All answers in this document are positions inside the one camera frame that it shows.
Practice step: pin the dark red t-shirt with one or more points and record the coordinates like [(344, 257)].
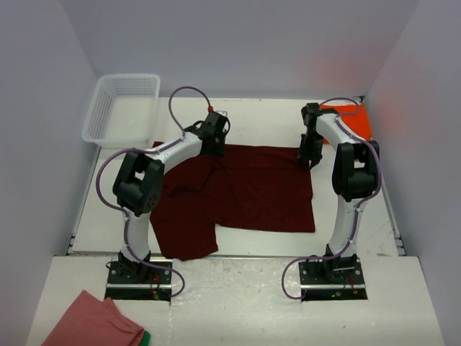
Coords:
[(259, 188)]

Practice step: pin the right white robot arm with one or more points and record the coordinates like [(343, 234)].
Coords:
[(356, 178)]

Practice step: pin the pink folded t-shirt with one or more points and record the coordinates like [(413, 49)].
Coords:
[(89, 321)]

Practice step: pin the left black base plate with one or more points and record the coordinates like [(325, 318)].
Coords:
[(151, 285)]

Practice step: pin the green cloth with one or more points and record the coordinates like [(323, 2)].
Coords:
[(146, 338)]

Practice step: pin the folded orange t-shirt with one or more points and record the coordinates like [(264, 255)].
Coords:
[(356, 120)]

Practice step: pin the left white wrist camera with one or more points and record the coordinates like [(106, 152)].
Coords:
[(221, 112)]

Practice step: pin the white plastic basket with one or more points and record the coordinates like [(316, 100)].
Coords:
[(122, 111)]

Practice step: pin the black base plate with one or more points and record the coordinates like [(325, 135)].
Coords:
[(151, 285), (336, 280)]

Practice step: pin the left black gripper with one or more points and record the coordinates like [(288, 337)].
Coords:
[(218, 152)]

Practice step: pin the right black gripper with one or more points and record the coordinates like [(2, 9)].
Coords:
[(306, 156)]

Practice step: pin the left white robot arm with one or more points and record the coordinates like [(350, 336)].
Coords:
[(139, 183)]

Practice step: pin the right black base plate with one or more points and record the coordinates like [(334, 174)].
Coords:
[(336, 280)]

